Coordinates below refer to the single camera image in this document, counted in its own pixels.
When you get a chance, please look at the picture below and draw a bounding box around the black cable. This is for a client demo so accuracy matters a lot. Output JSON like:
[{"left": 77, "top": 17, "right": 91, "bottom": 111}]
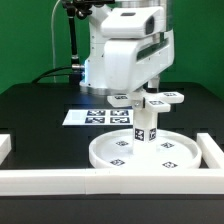
[{"left": 31, "top": 65, "right": 75, "bottom": 84}]

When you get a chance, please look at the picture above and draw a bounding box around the white cross-shaped table base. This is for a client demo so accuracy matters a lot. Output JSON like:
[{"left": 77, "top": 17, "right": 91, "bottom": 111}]
[{"left": 107, "top": 91, "right": 184, "bottom": 113}]

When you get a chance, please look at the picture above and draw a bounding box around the white round table top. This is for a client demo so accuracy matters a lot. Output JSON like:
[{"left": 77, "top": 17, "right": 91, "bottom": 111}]
[{"left": 89, "top": 129, "right": 202, "bottom": 171}]

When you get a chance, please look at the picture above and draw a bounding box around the white U-shaped fence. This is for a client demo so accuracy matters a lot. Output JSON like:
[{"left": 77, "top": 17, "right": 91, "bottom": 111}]
[{"left": 0, "top": 133, "right": 224, "bottom": 196}]

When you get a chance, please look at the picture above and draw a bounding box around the white marker sheet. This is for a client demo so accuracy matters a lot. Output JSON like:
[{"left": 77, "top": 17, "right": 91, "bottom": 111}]
[{"left": 63, "top": 109, "right": 133, "bottom": 126}]

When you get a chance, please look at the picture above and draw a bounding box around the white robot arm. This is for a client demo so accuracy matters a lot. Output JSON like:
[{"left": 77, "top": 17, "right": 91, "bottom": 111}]
[{"left": 80, "top": 0, "right": 174, "bottom": 95}]

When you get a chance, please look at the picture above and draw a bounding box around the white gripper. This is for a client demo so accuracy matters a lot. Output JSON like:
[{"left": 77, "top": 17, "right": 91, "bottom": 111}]
[{"left": 104, "top": 30, "right": 174, "bottom": 110}]

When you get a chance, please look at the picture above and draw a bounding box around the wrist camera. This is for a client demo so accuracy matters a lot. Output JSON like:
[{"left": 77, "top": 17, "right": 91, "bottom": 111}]
[{"left": 101, "top": 6, "right": 165, "bottom": 39}]

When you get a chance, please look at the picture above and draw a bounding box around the grey thin cable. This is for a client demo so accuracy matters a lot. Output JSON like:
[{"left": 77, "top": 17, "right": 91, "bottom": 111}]
[{"left": 50, "top": 0, "right": 64, "bottom": 84}]

